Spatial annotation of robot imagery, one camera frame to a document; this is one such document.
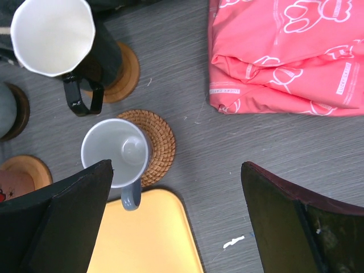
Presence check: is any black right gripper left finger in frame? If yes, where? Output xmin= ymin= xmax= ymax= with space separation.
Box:
xmin=1 ymin=159 xmax=113 ymax=272

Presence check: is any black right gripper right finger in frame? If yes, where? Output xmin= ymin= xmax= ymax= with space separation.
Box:
xmin=241 ymin=162 xmax=363 ymax=272

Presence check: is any orange wood coaster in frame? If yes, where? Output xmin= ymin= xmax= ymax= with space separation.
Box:
xmin=1 ymin=155 xmax=53 ymax=190

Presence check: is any pink white mug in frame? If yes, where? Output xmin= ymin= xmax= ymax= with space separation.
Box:
xmin=1 ymin=170 xmax=35 ymax=202

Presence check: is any grey white mug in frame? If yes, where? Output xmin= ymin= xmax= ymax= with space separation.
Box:
xmin=80 ymin=118 xmax=152 ymax=211

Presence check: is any dark wood coaster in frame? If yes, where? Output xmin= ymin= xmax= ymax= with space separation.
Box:
xmin=1 ymin=82 xmax=30 ymax=142

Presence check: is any large blue-grey mug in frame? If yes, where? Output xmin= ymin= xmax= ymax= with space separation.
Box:
xmin=0 ymin=83 xmax=17 ymax=138

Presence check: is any rattan coaster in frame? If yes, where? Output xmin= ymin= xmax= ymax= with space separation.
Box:
xmin=117 ymin=109 xmax=176 ymax=188

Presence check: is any light wood coaster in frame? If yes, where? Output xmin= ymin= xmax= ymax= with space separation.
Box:
xmin=75 ymin=39 xmax=140 ymax=104

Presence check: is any black cream mug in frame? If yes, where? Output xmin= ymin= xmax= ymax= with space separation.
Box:
xmin=10 ymin=1 xmax=123 ymax=117

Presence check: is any yellow tray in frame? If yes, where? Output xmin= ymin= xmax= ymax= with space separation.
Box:
xmin=88 ymin=189 xmax=204 ymax=273

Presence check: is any pink plastic bag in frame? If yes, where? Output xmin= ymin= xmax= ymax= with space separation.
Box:
xmin=208 ymin=0 xmax=363 ymax=117

